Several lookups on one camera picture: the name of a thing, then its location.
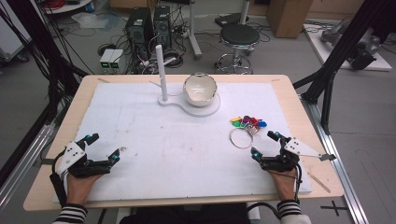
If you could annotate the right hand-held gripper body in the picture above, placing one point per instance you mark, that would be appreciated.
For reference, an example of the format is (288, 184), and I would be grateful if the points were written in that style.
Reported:
(299, 149)

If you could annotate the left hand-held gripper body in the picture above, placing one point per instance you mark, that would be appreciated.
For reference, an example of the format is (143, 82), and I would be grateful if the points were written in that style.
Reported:
(73, 155)

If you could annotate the key bunch with coloured tags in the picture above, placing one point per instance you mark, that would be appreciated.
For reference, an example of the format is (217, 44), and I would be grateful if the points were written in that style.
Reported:
(247, 123)

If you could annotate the person's left hand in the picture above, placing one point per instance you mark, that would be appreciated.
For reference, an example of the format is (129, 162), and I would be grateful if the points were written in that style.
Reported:
(79, 189)

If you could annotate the person's right hand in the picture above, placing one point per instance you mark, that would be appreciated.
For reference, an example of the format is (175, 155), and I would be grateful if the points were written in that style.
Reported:
(285, 183)

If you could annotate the wooden table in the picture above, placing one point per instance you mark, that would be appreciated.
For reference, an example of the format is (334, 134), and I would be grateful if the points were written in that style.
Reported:
(292, 109)

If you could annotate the white foam board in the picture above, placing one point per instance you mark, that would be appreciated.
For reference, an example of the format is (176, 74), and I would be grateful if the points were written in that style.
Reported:
(171, 155)

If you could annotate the white power supply box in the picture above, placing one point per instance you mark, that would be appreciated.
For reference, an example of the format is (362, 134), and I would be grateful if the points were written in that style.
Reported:
(106, 57)
(116, 58)

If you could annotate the white bowl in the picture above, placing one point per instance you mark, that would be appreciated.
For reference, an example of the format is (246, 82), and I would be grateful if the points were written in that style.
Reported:
(199, 90)

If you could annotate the person's dark lap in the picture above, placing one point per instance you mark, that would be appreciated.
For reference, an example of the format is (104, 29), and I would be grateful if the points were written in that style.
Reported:
(186, 216)

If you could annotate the white platform board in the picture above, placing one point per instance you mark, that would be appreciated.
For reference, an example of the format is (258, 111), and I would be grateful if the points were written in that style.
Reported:
(323, 53)

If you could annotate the black round stool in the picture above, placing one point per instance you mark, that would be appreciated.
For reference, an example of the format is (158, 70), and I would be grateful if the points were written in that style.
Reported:
(239, 34)

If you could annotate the grey machine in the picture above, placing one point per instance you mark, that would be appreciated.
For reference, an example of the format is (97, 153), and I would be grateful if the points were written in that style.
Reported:
(362, 49)

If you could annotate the clear plastic bag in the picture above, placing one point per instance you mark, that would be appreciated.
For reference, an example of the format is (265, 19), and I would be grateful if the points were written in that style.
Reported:
(93, 20)

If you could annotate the large black computer tower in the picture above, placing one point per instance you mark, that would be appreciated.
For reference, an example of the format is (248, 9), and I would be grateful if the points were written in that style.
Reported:
(138, 28)

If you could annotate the cardboard box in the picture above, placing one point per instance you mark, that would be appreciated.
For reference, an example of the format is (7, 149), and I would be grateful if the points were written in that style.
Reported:
(289, 15)

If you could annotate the black flat device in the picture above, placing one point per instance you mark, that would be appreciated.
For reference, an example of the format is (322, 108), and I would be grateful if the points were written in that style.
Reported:
(229, 19)

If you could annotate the white table leg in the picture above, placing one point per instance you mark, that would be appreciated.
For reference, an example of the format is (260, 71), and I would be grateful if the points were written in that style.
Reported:
(193, 31)

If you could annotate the slim black computer tower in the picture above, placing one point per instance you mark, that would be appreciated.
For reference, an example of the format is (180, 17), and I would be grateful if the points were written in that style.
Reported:
(162, 26)

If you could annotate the white round table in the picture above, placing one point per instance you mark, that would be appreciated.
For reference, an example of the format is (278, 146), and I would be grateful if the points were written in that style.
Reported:
(68, 6)

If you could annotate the aluminium rail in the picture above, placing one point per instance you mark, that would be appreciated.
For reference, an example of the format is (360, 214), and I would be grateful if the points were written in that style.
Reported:
(336, 165)
(25, 161)

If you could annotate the white stand with post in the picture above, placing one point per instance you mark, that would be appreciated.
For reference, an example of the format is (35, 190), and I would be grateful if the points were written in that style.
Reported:
(162, 71)

